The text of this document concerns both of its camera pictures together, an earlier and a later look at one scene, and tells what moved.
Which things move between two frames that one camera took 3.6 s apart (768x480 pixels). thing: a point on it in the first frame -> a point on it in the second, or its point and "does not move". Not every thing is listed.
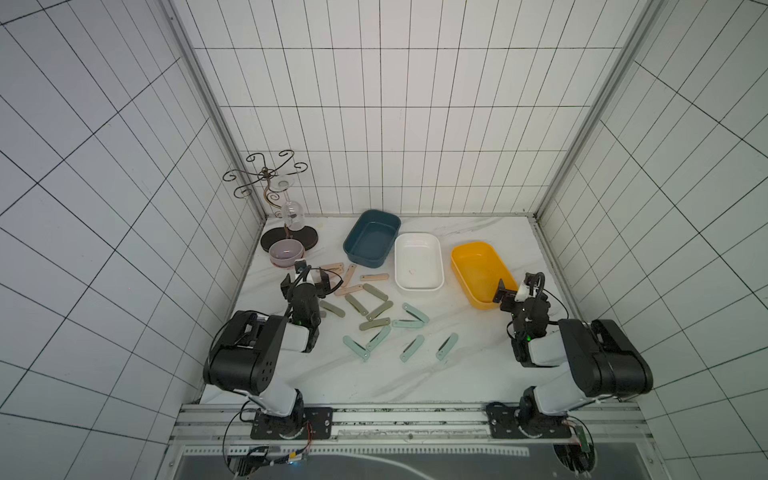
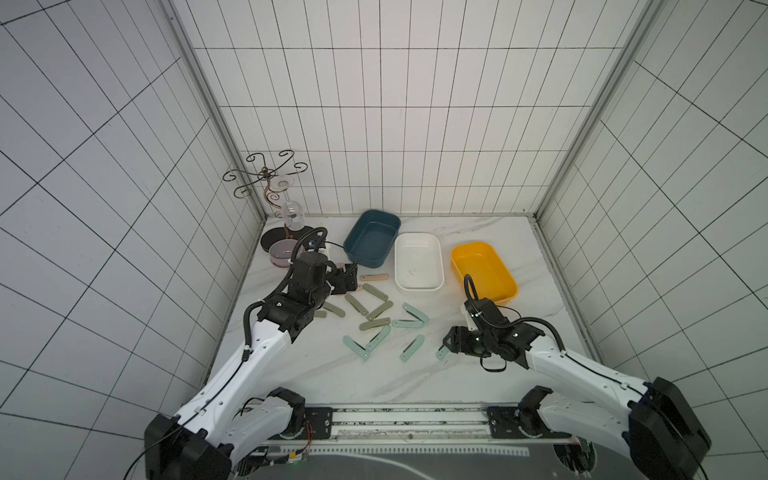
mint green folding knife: [447, 347] does not move
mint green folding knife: [415, 312] does not move
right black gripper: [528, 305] -> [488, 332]
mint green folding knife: [408, 324] does not move
